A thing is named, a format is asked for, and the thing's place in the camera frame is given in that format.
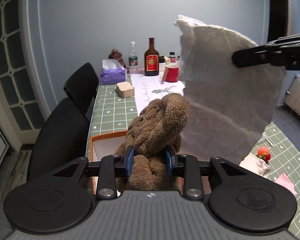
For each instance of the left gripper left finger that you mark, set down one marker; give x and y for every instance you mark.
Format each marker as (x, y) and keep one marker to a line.
(107, 170)

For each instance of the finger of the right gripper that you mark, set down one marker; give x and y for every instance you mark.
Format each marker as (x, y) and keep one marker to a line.
(293, 36)
(283, 52)

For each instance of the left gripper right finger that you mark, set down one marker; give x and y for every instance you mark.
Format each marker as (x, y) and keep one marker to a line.
(190, 169)

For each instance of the brown plush towel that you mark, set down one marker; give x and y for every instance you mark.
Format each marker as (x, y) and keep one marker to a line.
(158, 125)

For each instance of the white cloth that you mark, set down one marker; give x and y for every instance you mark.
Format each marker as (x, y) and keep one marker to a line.
(230, 107)

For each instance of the crocheted strawberry toy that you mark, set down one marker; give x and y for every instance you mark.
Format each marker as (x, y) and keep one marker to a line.
(264, 154)

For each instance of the pink cloth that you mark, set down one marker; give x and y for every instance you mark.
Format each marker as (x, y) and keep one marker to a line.
(285, 182)

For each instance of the orange storage box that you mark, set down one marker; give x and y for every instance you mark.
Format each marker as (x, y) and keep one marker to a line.
(105, 144)

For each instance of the beige sofa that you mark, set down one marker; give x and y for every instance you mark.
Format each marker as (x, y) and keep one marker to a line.
(297, 97)

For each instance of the black chair near left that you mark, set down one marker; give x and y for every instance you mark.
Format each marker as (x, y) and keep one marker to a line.
(62, 139)

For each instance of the black chair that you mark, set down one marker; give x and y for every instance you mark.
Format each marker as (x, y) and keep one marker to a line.
(81, 89)
(62, 139)

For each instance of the beige paper egg carton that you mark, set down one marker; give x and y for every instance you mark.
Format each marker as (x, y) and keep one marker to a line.
(125, 89)

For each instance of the black chair far left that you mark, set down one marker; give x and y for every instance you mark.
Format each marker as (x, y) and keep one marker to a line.
(81, 89)

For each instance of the white table runner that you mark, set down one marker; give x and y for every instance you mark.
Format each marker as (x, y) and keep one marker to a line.
(149, 88)

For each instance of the purple tissue box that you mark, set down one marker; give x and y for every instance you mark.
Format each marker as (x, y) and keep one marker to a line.
(112, 72)

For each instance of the red mug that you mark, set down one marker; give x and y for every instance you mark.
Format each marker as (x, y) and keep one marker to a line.
(171, 73)

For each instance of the small dark jar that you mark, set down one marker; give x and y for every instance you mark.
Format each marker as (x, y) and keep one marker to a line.
(162, 63)

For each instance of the small dark bottle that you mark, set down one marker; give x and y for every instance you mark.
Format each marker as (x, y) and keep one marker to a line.
(172, 57)

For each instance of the clear water bottle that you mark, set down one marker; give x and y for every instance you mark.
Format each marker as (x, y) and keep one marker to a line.
(133, 58)

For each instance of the brown bear figurine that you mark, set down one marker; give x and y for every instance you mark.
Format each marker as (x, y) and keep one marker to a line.
(116, 55)

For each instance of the brown liquor bottle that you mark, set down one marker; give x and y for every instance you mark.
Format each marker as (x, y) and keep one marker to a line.
(151, 59)

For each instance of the glass panel door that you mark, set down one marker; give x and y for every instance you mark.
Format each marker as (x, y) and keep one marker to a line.
(20, 116)

